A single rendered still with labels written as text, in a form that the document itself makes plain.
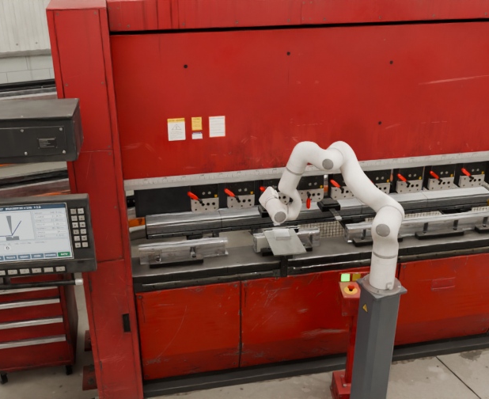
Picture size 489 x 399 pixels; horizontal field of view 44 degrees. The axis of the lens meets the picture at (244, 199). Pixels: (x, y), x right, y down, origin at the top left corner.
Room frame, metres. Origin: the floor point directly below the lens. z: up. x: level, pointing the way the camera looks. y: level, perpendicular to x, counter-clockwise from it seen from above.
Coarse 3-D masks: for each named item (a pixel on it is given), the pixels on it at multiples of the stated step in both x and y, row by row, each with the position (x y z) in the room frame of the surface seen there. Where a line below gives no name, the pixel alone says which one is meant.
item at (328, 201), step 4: (324, 200) 3.39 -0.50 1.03; (328, 200) 3.39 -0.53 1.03; (332, 200) 3.39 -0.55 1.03; (336, 200) 3.39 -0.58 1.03; (320, 204) 3.36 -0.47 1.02; (324, 204) 3.34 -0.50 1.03; (328, 204) 3.35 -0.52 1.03; (332, 204) 3.35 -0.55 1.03; (336, 204) 3.36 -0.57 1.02; (320, 208) 3.36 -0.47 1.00; (324, 208) 3.33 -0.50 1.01; (328, 208) 3.34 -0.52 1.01; (332, 208) 3.34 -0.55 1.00; (336, 208) 3.35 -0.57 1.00; (332, 212) 3.29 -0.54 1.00; (336, 212) 3.29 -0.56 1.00; (336, 216) 3.23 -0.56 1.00; (336, 220) 3.20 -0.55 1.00; (340, 220) 3.20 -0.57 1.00
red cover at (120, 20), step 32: (128, 0) 2.88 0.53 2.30; (160, 0) 2.91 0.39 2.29; (192, 0) 2.94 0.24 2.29; (224, 0) 2.97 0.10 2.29; (256, 0) 3.00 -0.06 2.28; (288, 0) 3.03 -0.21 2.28; (320, 0) 3.06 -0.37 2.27; (352, 0) 3.10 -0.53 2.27; (384, 0) 3.13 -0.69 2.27; (416, 0) 3.17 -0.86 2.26; (448, 0) 3.20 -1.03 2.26; (480, 0) 3.24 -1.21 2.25
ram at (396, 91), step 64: (128, 64) 2.89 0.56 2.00; (192, 64) 2.95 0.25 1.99; (256, 64) 3.02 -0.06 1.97; (320, 64) 3.09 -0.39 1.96; (384, 64) 3.16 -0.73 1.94; (448, 64) 3.23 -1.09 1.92; (128, 128) 2.89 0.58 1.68; (256, 128) 3.02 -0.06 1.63; (320, 128) 3.09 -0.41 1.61; (384, 128) 3.16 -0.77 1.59; (448, 128) 3.24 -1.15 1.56
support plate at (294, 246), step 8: (264, 232) 3.05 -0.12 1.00; (272, 232) 3.05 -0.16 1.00; (272, 240) 2.95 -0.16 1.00; (280, 240) 2.95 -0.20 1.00; (288, 240) 2.95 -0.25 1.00; (296, 240) 2.95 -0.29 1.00; (272, 248) 2.87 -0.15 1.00; (280, 248) 2.87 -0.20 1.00; (288, 248) 2.87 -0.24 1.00; (296, 248) 2.87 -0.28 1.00; (304, 248) 2.87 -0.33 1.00
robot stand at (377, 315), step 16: (400, 288) 2.47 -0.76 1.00; (368, 304) 2.46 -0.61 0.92; (384, 304) 2.42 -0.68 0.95; (368, 320) 2.44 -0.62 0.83; (384, 320) 2.42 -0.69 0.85; (368, 336) 2.43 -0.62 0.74; (384, 336) 2.43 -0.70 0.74; (368, 352) 2.42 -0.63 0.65; (384, 352) 2.43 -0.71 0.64; (368, 368) 2.42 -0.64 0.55; (384, 368) 2.44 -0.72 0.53; (352, 384) 2.51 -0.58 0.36; (368, 384) 2.42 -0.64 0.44; (384, 384) 2.44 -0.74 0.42
